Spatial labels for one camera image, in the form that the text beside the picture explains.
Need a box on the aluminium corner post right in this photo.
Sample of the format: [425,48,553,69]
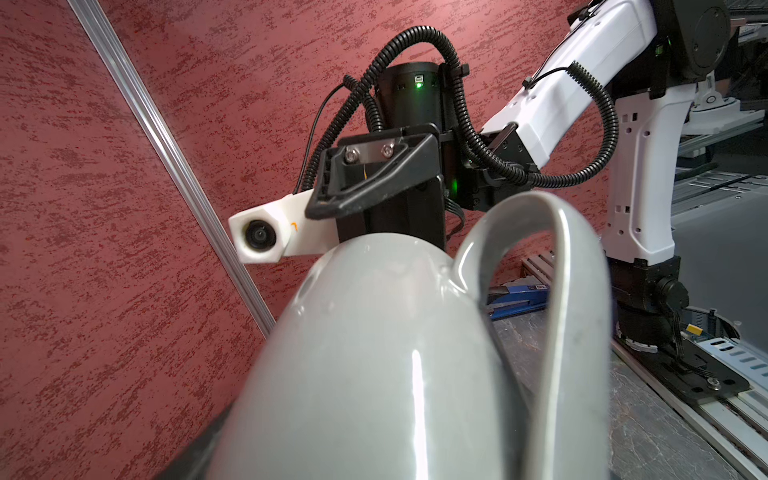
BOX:
[69,0,276,338]

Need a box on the white mug grey handle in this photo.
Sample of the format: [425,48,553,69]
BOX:
[207,191,612,479]

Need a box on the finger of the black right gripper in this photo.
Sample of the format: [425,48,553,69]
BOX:
[305,134,441,220]

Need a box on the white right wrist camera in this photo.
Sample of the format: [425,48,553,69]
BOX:
[228,190,339,264]

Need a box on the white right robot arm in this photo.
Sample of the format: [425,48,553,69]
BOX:
[297,1,731,353]

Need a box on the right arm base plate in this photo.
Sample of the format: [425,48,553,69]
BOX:
[618,339,751,406]

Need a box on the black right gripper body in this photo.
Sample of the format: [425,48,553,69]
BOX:
[332,62,524,249]

